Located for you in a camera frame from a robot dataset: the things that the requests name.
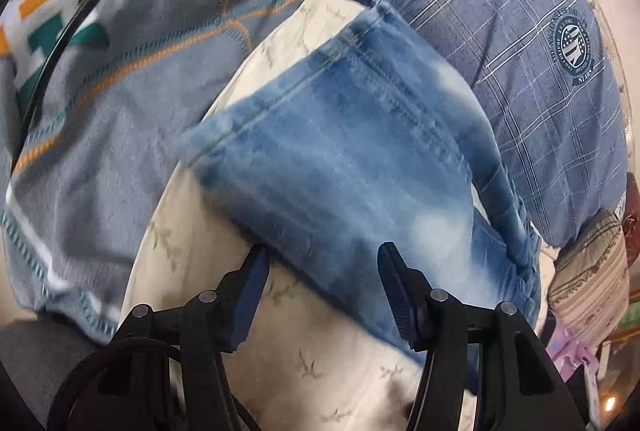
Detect purple patterned cloth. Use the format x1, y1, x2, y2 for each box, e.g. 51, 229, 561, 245
540, 311, 601, 430

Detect blue denim pants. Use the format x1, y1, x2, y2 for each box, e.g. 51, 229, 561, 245
179, 3, 541, 349

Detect black cable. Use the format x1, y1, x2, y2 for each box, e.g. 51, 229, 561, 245
8, 0, 194, 172

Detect beige striped cushion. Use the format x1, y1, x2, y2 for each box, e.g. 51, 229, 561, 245
548, 209, 629, 351

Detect grey blanket orange teal stitching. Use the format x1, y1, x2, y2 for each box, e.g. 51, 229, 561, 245
1, 0, 304, 344

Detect brown red cushion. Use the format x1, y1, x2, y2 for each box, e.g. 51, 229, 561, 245
622, 172, 640, 267

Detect cream leaf-print bedsheet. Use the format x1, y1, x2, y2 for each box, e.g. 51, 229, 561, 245
125, 0, 423, 430

